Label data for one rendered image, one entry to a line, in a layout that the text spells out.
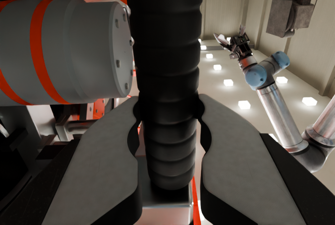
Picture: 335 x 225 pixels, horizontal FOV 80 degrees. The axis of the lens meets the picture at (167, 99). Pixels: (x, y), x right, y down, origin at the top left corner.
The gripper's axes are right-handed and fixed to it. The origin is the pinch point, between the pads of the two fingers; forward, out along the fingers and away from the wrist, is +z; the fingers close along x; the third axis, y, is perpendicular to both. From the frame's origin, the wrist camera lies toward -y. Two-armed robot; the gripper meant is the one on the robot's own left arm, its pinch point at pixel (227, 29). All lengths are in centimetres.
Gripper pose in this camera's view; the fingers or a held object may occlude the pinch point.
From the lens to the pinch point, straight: 114.8
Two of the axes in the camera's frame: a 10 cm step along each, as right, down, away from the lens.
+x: -9.4, 3.2, -0.6
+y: -0.5, -3.1, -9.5
